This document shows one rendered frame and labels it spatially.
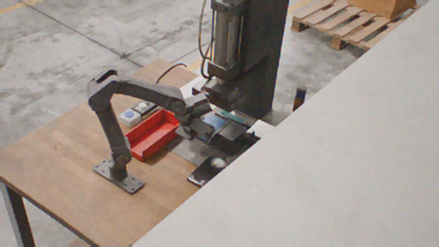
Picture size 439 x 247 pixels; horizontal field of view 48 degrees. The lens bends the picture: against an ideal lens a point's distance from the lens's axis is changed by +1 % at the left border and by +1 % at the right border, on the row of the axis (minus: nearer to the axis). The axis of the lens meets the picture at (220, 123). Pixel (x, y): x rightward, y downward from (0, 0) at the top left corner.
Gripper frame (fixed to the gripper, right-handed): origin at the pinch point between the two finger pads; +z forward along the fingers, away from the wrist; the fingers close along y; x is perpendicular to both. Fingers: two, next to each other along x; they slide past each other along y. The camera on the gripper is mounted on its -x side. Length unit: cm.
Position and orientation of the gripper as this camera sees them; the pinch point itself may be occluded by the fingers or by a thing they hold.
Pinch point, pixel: (195, 134)
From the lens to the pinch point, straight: 182.0
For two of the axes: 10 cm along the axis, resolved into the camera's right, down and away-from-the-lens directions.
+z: 2.0, 4.0, 9.0
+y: 5.2, -8.2, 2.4
